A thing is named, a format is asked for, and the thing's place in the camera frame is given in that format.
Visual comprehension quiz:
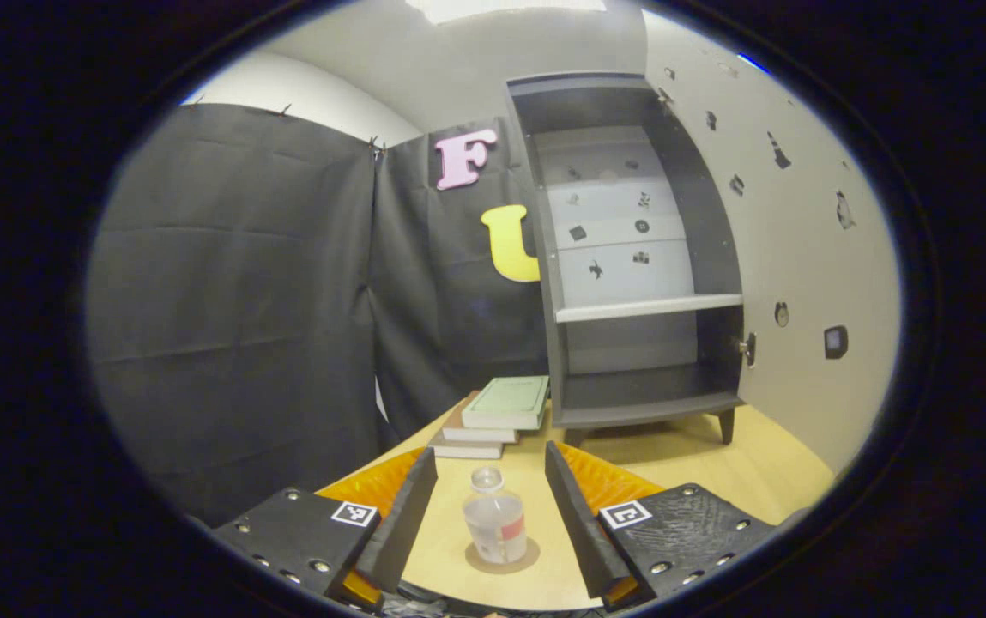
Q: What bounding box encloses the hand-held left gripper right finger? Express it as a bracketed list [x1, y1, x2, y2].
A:
[544, 442, 777, 613]

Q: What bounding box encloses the brown book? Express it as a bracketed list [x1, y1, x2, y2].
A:
[441, 395, 519, 445]

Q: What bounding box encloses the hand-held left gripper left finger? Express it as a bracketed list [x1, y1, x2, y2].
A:
[214, 446, 439, 612]

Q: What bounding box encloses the round brown coaster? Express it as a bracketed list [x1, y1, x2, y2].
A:
[465, 536, 541, 574]

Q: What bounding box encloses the grey cabinet door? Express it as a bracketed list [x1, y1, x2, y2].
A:
[643, 9, 901, 473]

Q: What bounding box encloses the white book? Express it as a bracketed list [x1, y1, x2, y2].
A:
[428, 429, 505, 460]

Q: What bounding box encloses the dark grey cabinet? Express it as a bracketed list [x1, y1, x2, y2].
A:
[505, 71, 747, 447]

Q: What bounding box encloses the clear plastic bottle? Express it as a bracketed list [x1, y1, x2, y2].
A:
[463, 466, 529, 565]

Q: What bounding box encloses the black backdrop cloth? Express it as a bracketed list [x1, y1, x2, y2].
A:
[85, 103, 549, 524]

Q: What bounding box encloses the long ceiling light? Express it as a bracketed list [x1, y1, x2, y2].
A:
[407, 0, 607, 25]

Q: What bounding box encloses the green book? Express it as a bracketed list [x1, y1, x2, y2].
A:
[461, 375, 550, 431]

